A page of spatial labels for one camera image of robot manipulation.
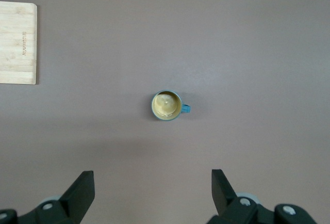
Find bamboo cutting board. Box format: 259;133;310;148
0;1;38;85

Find teal mug yellow inside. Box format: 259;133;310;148
151;90;192;121

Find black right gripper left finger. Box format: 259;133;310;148
0;170;95;224

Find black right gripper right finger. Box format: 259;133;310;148
207;168;318;224

